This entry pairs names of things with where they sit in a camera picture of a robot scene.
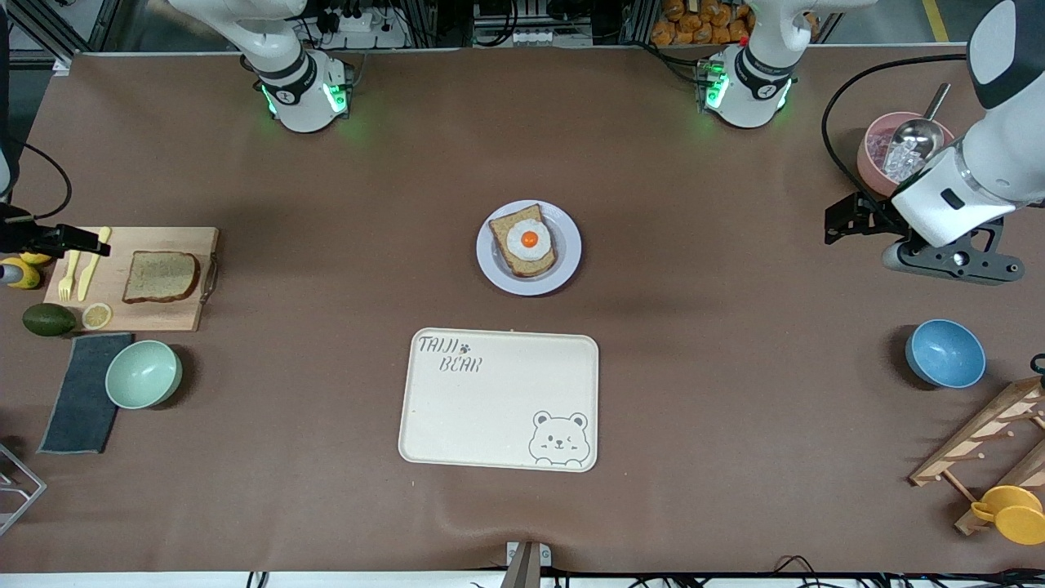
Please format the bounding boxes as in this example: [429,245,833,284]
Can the grey metal camera bracket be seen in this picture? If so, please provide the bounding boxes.
[500,541,553,588]

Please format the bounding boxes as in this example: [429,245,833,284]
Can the cream bear print tray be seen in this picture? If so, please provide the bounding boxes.
[398,327,600,474]

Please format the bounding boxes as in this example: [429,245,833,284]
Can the oval yellow lemon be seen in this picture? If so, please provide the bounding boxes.
[0,257,42,291]

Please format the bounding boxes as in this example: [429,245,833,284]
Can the yellow plastic fork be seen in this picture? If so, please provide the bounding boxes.
[57,247,83,302]

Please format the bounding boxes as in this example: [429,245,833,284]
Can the white power strip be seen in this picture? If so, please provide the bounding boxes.
[314,4,409,50]

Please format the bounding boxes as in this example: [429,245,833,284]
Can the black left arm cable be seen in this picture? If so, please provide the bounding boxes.
[820,53,972,205]

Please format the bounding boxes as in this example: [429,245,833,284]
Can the yellow plastic knife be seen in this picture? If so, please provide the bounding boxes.
[77,226,113,302]

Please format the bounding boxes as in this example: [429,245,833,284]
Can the blue bowl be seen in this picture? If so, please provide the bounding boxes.
[905,318,987,390]

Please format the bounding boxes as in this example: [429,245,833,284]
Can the grey wire rack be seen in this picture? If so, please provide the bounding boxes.
[0,441,48,537]

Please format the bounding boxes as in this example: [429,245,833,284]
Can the white round plate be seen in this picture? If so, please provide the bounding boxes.
[476,199,583,296]

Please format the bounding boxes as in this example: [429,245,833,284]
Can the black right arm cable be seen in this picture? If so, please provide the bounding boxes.
[0,143,73,223]

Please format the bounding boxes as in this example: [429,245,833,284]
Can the green avocado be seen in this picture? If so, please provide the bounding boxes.
[22,303,78,337]

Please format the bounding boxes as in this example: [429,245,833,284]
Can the pink bowl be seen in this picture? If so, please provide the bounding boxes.
[856,111,961,198]

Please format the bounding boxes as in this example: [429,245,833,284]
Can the fried egg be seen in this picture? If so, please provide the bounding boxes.
[505,219,554,262]

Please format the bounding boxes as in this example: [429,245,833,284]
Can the clear ice cubes pile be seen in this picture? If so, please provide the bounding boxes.
[869,131,936,185]

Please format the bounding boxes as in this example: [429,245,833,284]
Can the wooden cutting board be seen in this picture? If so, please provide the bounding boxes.
[42,226,221,333]

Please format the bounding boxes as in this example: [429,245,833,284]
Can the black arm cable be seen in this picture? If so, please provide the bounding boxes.
[820,53,972,205]
[0,143,73,223]

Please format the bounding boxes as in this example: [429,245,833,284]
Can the mint green bowl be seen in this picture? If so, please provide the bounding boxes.
[104,340,184,410]

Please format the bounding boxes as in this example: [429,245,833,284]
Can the metal scoop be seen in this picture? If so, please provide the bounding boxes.
[890,82,953,164]

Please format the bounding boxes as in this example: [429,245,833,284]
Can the plain brown bread slice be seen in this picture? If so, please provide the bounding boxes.
[122,251,202,305]

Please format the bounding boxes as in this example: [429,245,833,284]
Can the wooden rack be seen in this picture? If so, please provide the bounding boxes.
[909,376,1045,537]

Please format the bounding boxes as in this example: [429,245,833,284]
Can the yellow cup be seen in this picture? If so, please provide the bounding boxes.
[970,485,1045,546]

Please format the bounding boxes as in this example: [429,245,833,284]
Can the bag of orange buns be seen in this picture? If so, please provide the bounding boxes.
[651,0,756,46]

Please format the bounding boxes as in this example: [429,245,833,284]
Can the dark grey cloth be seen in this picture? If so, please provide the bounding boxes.
[37,332,136,455]

